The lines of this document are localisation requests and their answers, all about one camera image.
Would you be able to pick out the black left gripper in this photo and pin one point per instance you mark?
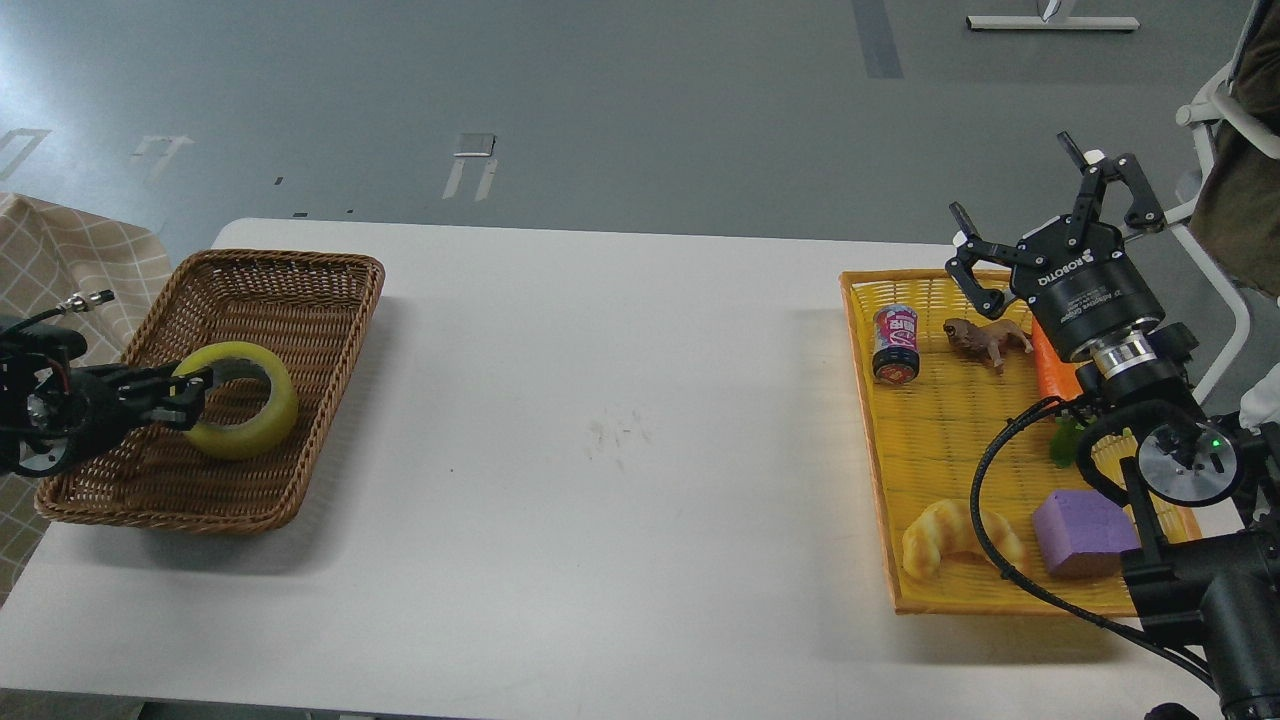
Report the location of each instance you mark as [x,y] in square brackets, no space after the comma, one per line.
[100,418]

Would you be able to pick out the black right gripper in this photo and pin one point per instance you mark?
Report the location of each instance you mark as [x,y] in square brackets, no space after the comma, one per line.
[1085,285]

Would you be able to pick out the yellow tape roll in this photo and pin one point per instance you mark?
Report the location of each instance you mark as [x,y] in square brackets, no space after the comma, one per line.
[234,361]

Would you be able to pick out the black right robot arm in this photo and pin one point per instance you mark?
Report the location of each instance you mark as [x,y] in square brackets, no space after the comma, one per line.
[1203,579]

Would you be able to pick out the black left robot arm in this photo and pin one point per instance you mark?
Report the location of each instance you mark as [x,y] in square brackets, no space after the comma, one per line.
[56,415]

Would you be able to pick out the brown toy animal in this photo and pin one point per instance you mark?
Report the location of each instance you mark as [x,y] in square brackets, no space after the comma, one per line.
[986,342]

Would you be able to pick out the orange toy carrot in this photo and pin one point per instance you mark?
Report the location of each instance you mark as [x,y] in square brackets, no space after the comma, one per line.
[1058,379]

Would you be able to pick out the brown wicker basket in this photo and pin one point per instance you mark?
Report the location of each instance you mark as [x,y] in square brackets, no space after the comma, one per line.
[312,309]

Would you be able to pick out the yellow plastic basket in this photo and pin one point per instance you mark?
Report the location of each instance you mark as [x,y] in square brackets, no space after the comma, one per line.
[924,442]

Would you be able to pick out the small drink can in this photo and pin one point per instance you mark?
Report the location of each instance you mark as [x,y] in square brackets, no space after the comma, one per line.
[895,358]

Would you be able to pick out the white stand base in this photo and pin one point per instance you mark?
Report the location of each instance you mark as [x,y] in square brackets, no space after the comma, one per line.
[1053,16]

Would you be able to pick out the purple foam block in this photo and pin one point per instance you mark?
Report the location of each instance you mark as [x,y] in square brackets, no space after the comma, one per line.
[1081,534]

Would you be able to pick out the toy croissant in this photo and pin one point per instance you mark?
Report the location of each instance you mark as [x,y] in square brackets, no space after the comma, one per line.
[946,528]

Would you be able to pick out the white chair frame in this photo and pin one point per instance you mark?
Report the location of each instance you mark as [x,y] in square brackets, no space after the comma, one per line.
[1212,108]

